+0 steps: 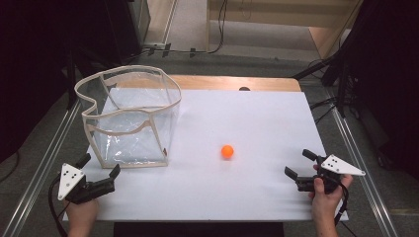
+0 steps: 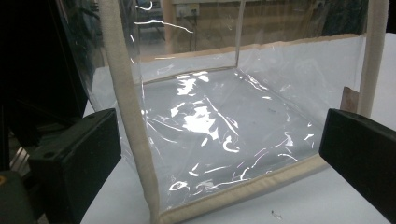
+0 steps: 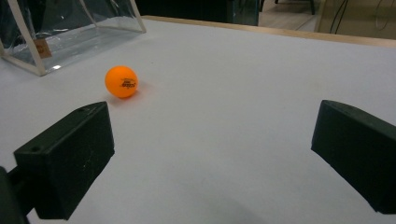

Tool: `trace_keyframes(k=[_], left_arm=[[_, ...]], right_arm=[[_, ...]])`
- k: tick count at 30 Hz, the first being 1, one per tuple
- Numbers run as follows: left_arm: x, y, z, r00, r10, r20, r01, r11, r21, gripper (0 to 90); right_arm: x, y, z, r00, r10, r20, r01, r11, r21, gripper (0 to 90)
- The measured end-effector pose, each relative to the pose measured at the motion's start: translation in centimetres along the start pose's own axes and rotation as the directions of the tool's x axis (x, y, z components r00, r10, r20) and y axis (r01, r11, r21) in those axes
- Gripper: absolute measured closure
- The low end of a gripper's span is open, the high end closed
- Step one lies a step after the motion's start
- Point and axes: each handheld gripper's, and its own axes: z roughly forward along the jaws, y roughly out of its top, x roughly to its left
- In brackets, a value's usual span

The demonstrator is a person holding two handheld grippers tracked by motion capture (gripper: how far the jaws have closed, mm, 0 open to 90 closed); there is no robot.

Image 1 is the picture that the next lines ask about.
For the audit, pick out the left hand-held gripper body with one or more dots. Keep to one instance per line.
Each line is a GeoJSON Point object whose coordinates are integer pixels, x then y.
{"type": "Point", "coordinates": [70, 179]}

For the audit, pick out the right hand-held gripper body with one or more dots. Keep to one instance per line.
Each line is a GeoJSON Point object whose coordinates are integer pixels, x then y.
{"type": "Point", "coordinates": [339, 166]}

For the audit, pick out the dark cabinet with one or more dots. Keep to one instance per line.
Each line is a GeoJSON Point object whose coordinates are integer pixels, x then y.
{"type": "Point", "coordinates": [131, 26]}

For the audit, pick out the light wooden furniture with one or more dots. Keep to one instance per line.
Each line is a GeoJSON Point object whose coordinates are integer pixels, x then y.
{"type": "Point", "coordinates": [326, 16]}

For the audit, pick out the white board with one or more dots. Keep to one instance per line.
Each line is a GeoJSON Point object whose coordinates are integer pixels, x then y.
{"type": "Point", "coordinates": [250, 118]}

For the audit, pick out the dark curtain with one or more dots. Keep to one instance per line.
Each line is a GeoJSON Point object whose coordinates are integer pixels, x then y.
{"type": "Point", "coordinates": [33, 65]}
{"type": "Point", "coordinates": [388, 82]}

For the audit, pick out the person's right hand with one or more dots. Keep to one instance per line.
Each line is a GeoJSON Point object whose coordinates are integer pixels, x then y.
{"type": "Point", "coordinates": [324, 200]}

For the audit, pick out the metal floor rail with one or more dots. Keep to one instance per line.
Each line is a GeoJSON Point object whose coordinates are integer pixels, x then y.
{"type": "Point", "coordinates": [362, 171]}
{"type": "Point", "coordinates": [42, 168]}

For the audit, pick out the black stand legs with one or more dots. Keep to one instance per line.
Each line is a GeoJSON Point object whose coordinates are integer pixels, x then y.
{"type": "Point", "coordinates": [316, 67]}

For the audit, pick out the clear plastic bag beige trim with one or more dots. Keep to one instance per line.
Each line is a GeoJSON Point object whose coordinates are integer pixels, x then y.
{"type": "Point", "coordinates": [131, 131]}

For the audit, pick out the person's left hand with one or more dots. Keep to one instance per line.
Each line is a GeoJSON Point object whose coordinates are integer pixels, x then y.
{"type": "Point", "coordinates": [81, 212]}

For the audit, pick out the orange ball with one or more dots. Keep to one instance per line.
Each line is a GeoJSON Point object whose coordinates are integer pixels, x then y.
{"type": "Point", "coordinates": [227, 151]}

